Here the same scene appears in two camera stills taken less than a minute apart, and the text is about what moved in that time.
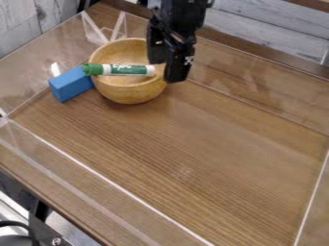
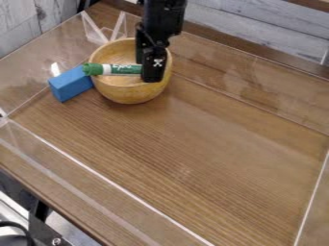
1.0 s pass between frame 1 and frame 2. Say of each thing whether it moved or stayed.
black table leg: stayed
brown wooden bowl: stayed
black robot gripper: moved
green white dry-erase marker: stayed
